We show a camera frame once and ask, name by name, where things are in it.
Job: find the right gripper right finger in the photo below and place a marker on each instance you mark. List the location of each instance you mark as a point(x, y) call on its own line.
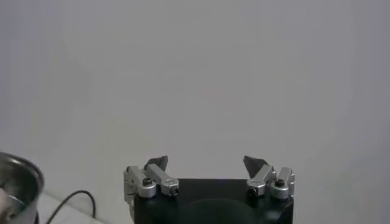
point(278, 185)

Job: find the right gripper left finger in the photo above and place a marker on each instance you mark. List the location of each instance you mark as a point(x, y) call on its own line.
point(147, 185)

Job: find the stainless steel steamer basket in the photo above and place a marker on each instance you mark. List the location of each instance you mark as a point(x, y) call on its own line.
point(21, 182)

